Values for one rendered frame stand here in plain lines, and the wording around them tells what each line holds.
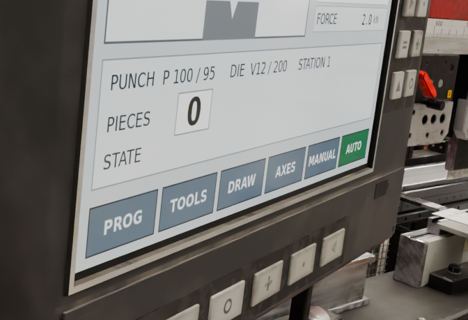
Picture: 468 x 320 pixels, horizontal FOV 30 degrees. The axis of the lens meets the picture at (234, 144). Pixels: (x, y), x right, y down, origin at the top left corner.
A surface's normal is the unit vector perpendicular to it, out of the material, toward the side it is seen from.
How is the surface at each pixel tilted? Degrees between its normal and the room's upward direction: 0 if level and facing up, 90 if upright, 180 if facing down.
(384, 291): 0
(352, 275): 90
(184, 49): 90
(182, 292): 90
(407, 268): 90
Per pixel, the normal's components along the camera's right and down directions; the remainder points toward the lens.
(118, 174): 0.86, 0.20
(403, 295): 0.11, -0.97
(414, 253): -0.71, 0.06
